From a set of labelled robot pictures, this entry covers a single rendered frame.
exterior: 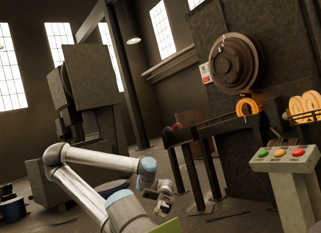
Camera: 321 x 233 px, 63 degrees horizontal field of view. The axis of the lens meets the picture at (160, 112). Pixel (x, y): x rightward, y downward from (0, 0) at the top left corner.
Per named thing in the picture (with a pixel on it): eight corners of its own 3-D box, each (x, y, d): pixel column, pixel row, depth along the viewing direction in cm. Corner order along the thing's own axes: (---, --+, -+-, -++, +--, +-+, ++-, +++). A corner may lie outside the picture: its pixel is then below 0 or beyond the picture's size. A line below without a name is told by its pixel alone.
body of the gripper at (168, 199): (174, 202, 133) (175, 194, 145) (158, 195, 134) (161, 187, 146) (167, 216, 134) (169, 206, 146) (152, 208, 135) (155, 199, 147)
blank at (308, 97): (304, 93, 144) (297, 94, 144) (319, 87, 128) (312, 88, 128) (313, 120, 142) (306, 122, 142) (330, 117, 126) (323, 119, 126)
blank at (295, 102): (291, 98, 159) (285, 99, 159) (304, 93, 144) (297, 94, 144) (299, 122, 157) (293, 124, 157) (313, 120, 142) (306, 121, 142)
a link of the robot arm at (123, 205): (119, 224, 108) (102, 192, 120) (117, 246, 118) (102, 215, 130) (150, 208, 116) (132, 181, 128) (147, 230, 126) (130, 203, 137)
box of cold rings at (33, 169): (99, 185, 452) (88, 141, 454) (122, 188, 387) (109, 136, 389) (35, 210, 388) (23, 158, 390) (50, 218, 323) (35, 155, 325)
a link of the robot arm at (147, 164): (46, 135, 155) (159, 155, 152) (48, 150, 162) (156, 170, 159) (36, 148, 146) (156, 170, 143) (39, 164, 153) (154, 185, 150)
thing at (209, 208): (187, 207, 241) (168, 131, 243) (216, 204, 232) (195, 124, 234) (182, 217, 222) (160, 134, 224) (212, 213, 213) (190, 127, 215)
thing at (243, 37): (221, 99, 222) (208, 45, 223) (271, 85, 183) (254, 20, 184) (216, 100, 219) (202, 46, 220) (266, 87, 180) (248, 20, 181)
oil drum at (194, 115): (201, 150, 549) (190, 109, 551) (222, 149, 500) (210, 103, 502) (179, 158, 515) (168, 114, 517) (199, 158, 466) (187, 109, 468)
